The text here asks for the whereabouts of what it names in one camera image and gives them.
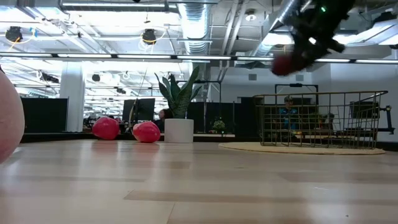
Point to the orange-red pepper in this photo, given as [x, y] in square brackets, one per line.
[146, 132]

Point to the long ceiling light strip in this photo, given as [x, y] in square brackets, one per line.
[143, 56]

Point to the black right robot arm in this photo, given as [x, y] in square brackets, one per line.
[335, 7]

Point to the white pillar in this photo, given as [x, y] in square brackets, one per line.
[72, 99]

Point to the black ceiling device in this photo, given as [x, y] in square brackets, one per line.
[14, 33]
[149, 35]

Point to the small green office plant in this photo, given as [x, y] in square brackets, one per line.
[218, 125]

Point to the snake plant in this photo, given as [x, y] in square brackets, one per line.
[178, 129]

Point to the black computer monitor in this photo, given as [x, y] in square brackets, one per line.
[140, 109]

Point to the pink peach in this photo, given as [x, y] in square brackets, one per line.
[9, 124]

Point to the silver air duct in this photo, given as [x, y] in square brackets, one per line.
[195, 28]

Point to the red apple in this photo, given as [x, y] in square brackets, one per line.
[105, 128]

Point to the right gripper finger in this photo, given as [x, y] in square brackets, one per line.
[306, 54]

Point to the black office partition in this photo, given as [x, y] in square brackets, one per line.
[43, 115]

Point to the red round fruit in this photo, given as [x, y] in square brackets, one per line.
[281, 65]

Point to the person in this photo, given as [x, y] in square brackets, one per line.
[163, 118]
[287, 113]

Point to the round tan woven mat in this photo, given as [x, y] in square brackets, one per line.
[298, 150]

